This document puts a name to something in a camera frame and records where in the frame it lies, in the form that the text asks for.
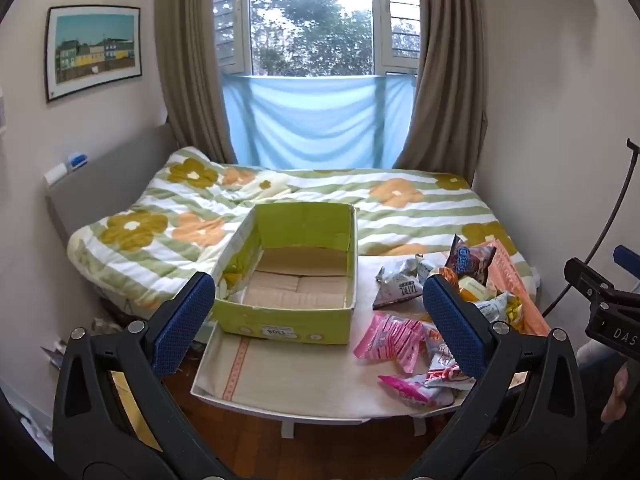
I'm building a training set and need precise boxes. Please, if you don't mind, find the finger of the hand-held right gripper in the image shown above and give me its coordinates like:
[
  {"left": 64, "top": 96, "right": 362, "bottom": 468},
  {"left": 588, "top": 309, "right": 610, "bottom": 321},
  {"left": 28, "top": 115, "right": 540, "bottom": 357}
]
[
  {"left": 614, "top": 245, "right": 640, "bottom": 277},
  {"left": 564, "top": 258, "right": 617, "bottom": 307}
]

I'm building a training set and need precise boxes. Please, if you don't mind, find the pile of small packets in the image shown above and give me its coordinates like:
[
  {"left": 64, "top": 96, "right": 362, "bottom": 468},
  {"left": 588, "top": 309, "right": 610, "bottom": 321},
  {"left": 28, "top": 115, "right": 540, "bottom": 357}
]
[{"left": 459, "top": 278, "right": 527, "bottom": 335}]

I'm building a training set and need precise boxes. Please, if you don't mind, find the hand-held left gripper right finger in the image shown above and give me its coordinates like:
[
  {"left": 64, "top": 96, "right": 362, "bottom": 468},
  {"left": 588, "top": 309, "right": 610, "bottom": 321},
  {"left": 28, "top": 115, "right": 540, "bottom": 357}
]
[{"left": 422, "top": 274, "right": 588, "bottom": 480}]

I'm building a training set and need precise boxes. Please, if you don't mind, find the silver snack packet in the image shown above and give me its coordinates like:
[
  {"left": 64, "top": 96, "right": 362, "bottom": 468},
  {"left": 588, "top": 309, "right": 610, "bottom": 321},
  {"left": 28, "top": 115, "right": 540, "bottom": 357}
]
[{"left": 371, "top": 256, "right": 432, "bottom": 310}]

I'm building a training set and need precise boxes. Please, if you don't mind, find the dark blue snack packet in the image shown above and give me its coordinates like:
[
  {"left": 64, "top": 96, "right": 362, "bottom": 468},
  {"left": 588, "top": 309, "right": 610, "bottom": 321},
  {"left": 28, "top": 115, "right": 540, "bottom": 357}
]
[{"left": 444, "top": 234, "right": 497, "bottom": 279}]

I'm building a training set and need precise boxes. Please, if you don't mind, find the small white box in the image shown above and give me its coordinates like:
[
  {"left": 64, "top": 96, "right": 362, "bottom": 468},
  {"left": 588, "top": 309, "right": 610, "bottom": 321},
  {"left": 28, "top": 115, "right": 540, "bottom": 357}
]
[{"left": 43, "top": 163, "right": 69, "bottom": 187}]

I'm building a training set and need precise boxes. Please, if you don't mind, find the white framed window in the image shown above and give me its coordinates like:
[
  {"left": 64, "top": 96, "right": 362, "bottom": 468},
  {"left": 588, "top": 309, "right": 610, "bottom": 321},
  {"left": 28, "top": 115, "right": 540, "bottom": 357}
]
[{"left": 209, "top": 0, "right": 422, "bottom": 79}]

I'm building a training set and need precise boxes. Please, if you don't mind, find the floral striped blanket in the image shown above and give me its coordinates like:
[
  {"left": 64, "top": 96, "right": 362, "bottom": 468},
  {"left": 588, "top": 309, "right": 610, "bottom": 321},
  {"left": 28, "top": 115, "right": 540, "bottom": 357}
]
[{"left": 67, "top": 146, "right": 538, "bottom": 318}]

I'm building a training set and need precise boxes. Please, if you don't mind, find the green cardboard box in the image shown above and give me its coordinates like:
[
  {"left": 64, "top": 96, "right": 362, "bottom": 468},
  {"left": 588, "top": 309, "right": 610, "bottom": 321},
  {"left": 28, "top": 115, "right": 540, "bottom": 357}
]
[{"left": 210, "top": 202, "right": 358, "bottom": 346}]

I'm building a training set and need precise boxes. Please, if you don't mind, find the grey bed headboard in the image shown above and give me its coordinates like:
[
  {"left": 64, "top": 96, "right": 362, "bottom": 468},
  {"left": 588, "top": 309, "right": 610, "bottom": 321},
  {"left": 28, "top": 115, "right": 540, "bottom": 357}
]
[{"left": 44, "top": 122, "right": 177, "bottom": 243}]

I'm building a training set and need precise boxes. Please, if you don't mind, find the light blue cloth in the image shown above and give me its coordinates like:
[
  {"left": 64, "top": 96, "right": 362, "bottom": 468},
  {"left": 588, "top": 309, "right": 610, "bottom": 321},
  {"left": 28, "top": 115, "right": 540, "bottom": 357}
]
[{"left": 220, "top": 71, "right": 418, "bottom": 168}]

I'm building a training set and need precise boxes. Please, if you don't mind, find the small white table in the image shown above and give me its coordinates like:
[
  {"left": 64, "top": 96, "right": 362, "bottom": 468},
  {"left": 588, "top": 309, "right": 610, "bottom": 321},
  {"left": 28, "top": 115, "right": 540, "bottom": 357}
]
[{"left": 191, "top": 254, "right": 543, "bottom": 436}]

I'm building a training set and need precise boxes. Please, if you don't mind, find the black cable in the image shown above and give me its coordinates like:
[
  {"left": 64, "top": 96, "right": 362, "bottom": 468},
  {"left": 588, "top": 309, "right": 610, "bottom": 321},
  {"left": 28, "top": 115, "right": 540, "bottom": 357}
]
[{"left": 540, "top": 137, "right": 640, "bottom": 321}]

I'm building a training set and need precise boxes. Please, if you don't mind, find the framed picture of houses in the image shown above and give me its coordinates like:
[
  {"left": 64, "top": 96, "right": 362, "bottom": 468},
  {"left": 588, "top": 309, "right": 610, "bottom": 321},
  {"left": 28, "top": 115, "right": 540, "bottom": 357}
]
[{"left": 44, "top": 6, "right": 144, "bottom": 104}]

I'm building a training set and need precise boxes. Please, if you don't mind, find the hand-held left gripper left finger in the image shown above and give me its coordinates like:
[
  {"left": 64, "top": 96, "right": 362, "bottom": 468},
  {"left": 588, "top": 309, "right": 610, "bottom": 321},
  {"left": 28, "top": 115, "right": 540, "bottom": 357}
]
[{"left": 52, "top": 271, "right": 236, "bottom": 480}]

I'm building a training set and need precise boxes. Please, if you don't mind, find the pink striped snack packet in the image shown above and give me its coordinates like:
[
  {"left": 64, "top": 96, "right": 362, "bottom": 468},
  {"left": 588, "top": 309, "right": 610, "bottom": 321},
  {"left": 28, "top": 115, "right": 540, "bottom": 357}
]
[{"left": 353, "top": 311, "right": 442, "bottom": 375}]

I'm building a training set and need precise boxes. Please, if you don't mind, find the person's right hand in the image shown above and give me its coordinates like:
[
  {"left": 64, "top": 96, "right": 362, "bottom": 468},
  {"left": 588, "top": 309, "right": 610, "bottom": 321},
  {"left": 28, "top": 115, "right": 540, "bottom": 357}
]
[{"left": 600, "top": 362, "right": 633, "bottom": 424}]

